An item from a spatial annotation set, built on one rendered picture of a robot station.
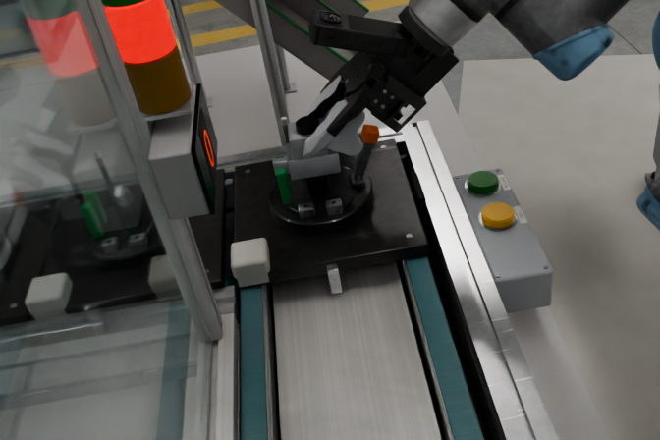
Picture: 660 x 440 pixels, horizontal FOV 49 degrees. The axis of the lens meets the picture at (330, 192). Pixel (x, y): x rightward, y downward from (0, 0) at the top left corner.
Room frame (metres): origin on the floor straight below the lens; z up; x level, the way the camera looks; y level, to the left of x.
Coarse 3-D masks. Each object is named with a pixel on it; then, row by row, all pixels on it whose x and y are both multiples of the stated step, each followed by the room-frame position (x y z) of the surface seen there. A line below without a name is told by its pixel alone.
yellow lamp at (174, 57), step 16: (176, 48) 0.58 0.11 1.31; (128, 64) 0.57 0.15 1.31; (144, 64) 0.56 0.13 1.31; (160, 64) 0.56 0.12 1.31; (176, 64) 0.58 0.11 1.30; (144, 80) 0.56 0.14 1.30; (160, 80) 0.56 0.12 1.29; (176, 80) 0.57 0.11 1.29; (144, 96) 0.56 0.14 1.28; (160, 96) 0.56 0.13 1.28; (176, 96) 0.57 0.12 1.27; (144, 112) 0.57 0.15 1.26; (160, 112) 0.56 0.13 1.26
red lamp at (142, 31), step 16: (144, 0) 0.57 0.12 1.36; (160, 0) 0.58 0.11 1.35; (112, 16) 0.57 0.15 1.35; (128, 16) 0.56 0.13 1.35; (144, 16) 0.56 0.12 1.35; (160, 16) 0.57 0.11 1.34; (128, 32) 0.56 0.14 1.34; (144, 32) 0.56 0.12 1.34; (160, 32) 0.57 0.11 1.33; (128, 48) 0.56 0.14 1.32; (144, 48) 0.56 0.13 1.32; (160, 48) 0.57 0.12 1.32
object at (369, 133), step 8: (368, 128) 0.77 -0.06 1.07; (376, 128) 0.78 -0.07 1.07; (360, 136) 0.78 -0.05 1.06; (368, 136) 0.77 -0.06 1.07; (376, 136) 0.77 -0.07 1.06; (368, 144) 0.77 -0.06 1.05; (360, 152) 0.77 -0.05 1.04; (368, 152) 0.77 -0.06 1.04; (360, 160) 0.77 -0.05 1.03; (360, 168) 0.77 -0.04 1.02; (360, 176) 0.77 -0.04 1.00
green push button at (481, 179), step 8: (472, 176) 0.77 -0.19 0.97; (480, 176) 0.77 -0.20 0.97; (488, 176) 0.76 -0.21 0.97; (496, 176) 0.76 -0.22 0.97; (472, 184) 0.75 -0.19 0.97; (480, 184) 0.75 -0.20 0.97; (488, 184) 0.75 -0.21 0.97; (496, 184) 0.75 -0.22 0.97; (480, 192) 0.74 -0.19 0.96; (488, 192) 0.74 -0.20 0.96
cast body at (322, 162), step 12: (300, 120) 0.78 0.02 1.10; (312, 120) 0.78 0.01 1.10; (288, 132) 0.78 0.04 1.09; (300, 132) 0.77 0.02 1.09; (312, 132) 0.76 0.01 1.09; (288, 144) 0.79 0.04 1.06; (300, 144) 0.75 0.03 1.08; (288, 156) 0.77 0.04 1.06; (300, 156) 0.75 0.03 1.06; (312, 156) 0.75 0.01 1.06; (324, 156) 0.75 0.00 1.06; (336, 156) 0.75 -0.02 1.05; (276, 168) 0.77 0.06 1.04; (288, 168) 0.77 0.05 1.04; (300, 168) 0.75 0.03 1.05; (312, 168) 0.75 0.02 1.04; (324, 168) 0.75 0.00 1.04; (336, 168) 0.75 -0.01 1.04
